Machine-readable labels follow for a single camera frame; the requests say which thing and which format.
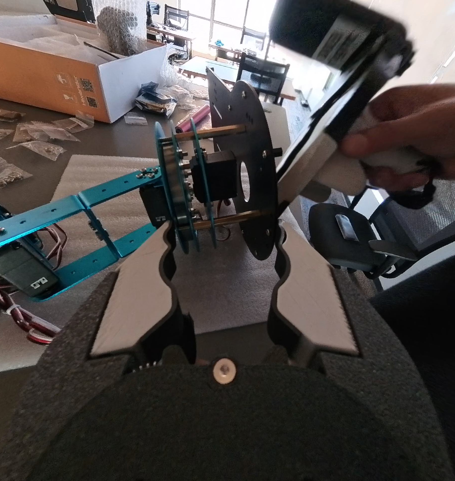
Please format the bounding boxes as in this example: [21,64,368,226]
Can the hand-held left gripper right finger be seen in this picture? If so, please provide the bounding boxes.
[267,221,360,368]

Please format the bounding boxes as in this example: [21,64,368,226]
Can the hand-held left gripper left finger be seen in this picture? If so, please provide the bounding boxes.
[88,221,197,373]

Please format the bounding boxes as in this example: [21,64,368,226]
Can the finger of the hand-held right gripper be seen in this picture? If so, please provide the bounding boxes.
[276,128,341,213]

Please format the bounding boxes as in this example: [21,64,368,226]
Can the blue toy robot arm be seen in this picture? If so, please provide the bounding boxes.
[0,67,284,344]

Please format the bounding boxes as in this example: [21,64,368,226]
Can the person's right hand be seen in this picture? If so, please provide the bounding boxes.
[342,84,455,192]

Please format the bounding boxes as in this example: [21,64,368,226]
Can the black background chair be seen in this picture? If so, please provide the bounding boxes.
[241,26,267,47]

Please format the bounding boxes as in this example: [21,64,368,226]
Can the black mesh chair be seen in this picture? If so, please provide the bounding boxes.
[236,52,290,106]

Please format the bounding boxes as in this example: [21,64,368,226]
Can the black office chair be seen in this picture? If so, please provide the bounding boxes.
[308,180,455,280]

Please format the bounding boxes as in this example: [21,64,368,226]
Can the grey background table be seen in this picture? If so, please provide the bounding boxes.
[179,56,297,100]

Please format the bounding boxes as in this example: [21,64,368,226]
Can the maroon electric screwdriver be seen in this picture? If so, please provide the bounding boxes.
[175,104,211,133]

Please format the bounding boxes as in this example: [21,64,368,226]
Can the white foam sheet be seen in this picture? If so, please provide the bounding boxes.
[0,154,312,373]

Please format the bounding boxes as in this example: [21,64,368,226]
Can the crumpled clear plastic wrap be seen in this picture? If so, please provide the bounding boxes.
[160,41,211,113]

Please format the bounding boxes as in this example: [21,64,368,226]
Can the silver foil bag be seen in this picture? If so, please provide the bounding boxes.
[135,84,177,115]

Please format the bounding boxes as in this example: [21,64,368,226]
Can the bubble wrap roll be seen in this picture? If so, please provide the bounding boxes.
[92,0,149,57]

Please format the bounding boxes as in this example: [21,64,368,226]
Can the pile of small screw bags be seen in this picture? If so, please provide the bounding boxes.
[0,106,94,188]

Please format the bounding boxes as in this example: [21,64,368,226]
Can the thin metal tool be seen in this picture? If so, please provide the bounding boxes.
[84,41,125,60]

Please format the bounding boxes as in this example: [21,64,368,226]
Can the orange and white cardboard box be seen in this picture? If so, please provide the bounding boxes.
[0,13,168,123]

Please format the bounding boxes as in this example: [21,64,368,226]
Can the white foam box insert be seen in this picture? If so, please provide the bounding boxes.
[0,15,100,62]

